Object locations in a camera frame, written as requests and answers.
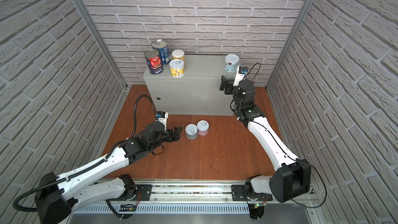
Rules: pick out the grey label pull-tab can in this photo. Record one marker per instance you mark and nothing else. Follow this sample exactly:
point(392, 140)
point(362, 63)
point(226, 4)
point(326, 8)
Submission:
point(191, 131)

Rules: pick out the aluminium corner post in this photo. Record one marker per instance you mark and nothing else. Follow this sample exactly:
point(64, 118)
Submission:
point(292, 35)
point(88, 20)

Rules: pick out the yellow label pull-tab can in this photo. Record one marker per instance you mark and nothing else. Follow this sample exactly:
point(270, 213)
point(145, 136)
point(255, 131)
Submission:
point(177, 67)

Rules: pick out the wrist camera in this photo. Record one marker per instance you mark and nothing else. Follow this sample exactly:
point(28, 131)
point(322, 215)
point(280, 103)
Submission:
point(162, 118)
point(241, 72)

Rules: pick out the pink label pull-tab can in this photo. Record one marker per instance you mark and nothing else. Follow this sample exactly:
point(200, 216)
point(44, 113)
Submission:
point(203, 127)

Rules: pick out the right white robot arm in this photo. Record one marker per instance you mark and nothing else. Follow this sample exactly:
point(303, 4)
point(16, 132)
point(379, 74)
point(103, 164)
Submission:
point(292, 175)

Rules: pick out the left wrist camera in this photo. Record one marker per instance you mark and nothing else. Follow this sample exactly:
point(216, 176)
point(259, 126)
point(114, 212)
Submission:
point(162, 118)

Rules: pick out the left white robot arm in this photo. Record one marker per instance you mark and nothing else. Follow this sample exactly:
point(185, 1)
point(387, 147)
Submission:
point(53, 208)

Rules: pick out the plain lid silver can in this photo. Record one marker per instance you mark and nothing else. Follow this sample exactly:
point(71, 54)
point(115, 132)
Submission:
point(231, 62)

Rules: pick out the white lid small can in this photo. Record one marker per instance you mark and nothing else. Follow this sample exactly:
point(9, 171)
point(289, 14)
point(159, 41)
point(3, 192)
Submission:
point(178, 55)

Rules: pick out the blue label tin can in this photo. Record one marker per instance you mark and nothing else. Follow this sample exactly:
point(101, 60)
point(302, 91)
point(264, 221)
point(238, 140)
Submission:
point(162, 46)

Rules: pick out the dark tomato label can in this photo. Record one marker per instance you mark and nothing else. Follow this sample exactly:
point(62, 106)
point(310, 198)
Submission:
point(154, 61)

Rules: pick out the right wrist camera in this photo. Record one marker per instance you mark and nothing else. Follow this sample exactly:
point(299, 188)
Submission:
point(241, 72)

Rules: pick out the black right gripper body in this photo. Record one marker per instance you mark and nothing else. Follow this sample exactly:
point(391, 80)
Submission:
point(235, 93)

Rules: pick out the left aluminium corner post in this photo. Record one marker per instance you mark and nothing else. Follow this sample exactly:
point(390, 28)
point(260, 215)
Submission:
point(88, 20)

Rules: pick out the right aluminium corner post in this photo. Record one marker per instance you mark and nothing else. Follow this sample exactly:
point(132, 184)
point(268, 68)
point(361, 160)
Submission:
point(292, 35)

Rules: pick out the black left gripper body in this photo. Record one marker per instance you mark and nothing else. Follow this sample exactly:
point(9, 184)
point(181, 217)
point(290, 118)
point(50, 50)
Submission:
point(169, 135)

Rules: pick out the grey metal cabinet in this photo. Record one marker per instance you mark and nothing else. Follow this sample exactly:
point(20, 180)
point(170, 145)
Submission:
point(197, 92)

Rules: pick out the front aluminium mounting rail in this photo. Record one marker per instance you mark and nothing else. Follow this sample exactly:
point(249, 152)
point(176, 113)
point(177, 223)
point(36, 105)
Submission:
point(161, 191)

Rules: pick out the perforated white vent strip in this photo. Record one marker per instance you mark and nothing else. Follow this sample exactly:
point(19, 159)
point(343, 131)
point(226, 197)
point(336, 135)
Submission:
point(182, 208)

